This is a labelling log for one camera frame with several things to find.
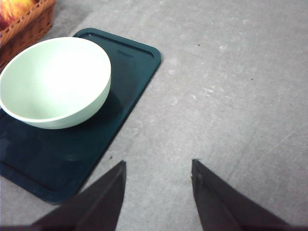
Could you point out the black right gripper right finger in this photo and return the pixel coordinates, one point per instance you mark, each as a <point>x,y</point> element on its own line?
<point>225,207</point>

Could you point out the pale green ceramic bowl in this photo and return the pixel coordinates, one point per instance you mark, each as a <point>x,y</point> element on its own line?
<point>55,83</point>

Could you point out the brown wicker basket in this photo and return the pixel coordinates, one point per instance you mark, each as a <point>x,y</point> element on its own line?
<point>30,28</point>

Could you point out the dark blue rectangular tray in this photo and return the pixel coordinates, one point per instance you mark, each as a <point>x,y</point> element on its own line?
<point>59,163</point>

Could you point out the red yellow apple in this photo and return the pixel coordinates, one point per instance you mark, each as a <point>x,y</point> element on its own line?
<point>12,10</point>

